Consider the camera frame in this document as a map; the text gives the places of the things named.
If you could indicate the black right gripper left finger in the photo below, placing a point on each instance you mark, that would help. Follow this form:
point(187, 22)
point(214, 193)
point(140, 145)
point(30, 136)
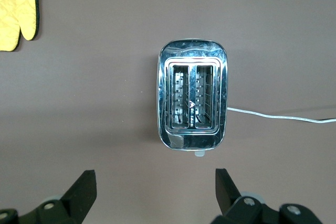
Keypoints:
point(78, 195)

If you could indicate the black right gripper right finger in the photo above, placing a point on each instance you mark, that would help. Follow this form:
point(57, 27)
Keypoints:
point(228, 195)

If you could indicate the chrome and beige toaster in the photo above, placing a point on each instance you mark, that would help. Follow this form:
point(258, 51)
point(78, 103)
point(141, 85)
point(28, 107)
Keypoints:
point(193, 51)

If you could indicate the brown table cover sheet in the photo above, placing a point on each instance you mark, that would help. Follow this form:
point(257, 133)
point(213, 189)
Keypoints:
point(105, 103)

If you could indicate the yellow quilted oven mitt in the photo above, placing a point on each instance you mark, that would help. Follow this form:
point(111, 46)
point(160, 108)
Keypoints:
point(13, 6)

